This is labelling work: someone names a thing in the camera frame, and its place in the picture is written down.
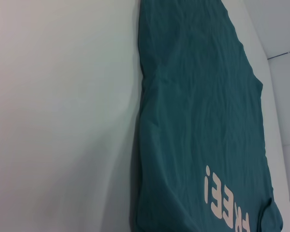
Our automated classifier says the teal t-shirt with FREE print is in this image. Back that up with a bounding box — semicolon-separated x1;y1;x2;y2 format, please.
129;0;284;232

